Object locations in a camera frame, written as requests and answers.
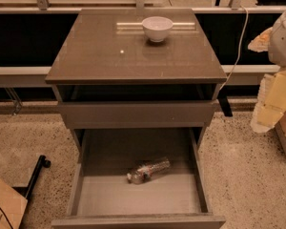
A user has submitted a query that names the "cardboard box left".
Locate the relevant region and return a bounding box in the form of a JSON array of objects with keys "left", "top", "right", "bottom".
[{"left": 0, "top": 178, "right": 28, "bottom": 229}]

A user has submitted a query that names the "grey metal railing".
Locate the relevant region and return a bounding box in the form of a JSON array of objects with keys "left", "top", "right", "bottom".
[{"left": 0, "top": 65, "right": 279, "bottom": 88}]

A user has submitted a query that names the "clear plastic water bottle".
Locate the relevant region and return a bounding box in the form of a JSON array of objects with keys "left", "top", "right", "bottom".
[{"left": 127, "top": 157, "right": 171, "bottom": 184}]

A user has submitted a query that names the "black table leg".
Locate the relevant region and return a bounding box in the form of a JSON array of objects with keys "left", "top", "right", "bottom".
[{"left": 217, "top": 88, "right": 233, "bottom": 117}]

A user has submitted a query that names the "open middle drawer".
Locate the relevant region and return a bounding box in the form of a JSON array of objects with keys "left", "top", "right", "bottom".
[{"left": 51, "top": 128, "right": 225, "bottom": 229}]

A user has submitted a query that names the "closed top drawer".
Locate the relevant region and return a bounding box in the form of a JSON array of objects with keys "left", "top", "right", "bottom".
[{"left": 57, "top": 102, "right": 215, "bottom": 129}]

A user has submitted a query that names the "black wheeled stand leg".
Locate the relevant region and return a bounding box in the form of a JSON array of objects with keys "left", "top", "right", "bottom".
[{"left": 12, "top": 155, "right": 51, "bottom": 200}]

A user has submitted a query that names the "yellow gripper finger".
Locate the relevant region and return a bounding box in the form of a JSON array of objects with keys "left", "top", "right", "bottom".
[
  {"left": 248, "top": 28, "right": 273, "bottom": 52},
  {"left": 251, "top": 68, "right": 286, "bottom": 133}
]

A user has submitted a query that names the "grey drawer cabinet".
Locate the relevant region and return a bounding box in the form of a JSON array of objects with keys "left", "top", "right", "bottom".
[{"left": 44, "top": 7, "right": 228, "bottom": 229}]

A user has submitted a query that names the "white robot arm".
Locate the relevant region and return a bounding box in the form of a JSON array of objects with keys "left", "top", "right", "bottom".
[{"left": 248, "top": 11, "right": 286, "bottom": 133}]

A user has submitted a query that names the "white ceramic bowl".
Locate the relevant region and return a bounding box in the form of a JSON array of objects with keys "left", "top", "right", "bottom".
[{"left": 142, "top": 16, "right": 174, "bottom": 42}]

